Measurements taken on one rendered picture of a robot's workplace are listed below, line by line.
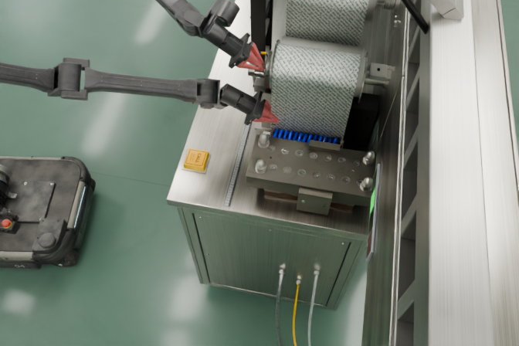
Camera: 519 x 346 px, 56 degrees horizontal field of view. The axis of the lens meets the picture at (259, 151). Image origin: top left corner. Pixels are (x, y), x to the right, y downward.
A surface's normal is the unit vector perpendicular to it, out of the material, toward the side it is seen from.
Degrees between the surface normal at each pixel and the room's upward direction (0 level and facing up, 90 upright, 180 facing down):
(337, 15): 92
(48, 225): 0
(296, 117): 90
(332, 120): 90
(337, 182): 0
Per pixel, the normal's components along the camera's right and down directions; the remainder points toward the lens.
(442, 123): 0.00, -0.56
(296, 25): -0.20, 0.83
